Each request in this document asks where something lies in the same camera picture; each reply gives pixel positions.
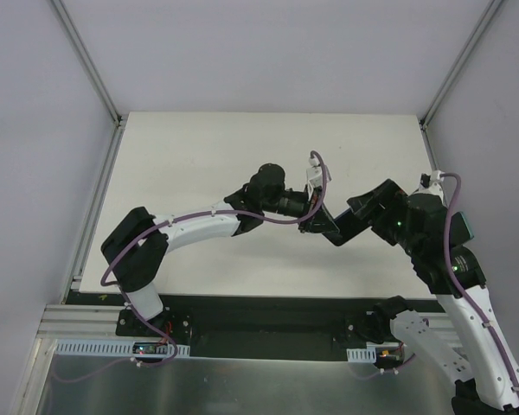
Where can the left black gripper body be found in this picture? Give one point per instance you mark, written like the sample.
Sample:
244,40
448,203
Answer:
310,213

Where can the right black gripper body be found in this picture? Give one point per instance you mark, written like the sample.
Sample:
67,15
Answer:
381,207

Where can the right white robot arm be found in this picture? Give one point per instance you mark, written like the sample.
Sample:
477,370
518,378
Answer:
484,377

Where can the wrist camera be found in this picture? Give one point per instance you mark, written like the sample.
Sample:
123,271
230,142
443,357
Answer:
317,176
431,183

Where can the black phone blue edge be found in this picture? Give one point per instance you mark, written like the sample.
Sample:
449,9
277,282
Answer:
460,230

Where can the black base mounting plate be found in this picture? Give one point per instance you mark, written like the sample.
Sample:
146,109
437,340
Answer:
270,328

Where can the aluminium frame post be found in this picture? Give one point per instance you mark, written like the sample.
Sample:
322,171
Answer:
79,47
474,39

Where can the white cable duct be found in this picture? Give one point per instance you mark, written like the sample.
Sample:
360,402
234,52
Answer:
108,348
361,355

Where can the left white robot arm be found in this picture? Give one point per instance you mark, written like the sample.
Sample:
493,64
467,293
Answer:
135,249

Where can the right aluminium frame post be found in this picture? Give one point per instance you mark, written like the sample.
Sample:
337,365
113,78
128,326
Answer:
474,39

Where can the right white cable duct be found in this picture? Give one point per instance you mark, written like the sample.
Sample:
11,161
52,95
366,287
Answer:
361,355

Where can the left aluminium frame post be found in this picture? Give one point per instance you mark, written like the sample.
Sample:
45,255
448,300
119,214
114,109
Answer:
79,47

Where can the left white cable duct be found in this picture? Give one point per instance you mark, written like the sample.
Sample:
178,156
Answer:
108,348

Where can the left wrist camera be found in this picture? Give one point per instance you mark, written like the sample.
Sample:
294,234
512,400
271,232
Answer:
317,176

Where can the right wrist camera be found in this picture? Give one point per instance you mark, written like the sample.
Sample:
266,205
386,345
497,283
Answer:
431,183

